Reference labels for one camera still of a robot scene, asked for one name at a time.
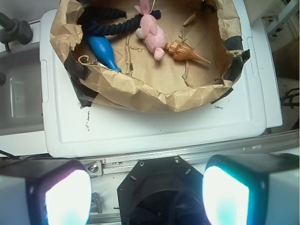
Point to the white plastic bin lid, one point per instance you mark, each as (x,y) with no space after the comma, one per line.
(73,131)

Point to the aluminium frame rail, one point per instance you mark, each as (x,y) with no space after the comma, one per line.
(198,154)

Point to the brown paper bag liner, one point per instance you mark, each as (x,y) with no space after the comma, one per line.
(211,28)

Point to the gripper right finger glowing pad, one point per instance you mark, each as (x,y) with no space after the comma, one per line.
(252,189)

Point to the pink plush bunny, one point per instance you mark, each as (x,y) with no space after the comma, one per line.
(150,32)

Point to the black octagonal mount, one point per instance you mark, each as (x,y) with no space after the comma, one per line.
(162,191)

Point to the orange spiral seashell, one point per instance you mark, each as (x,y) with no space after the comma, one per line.
(181,51)

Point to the blue plastic bowling pin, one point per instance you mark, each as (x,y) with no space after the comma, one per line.
(103,51)

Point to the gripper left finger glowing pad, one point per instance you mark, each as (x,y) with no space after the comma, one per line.
(44,192)

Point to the grey clamp knob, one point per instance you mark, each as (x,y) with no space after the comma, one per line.
(14,30)

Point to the clear plastic container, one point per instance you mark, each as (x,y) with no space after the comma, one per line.
(21,90)

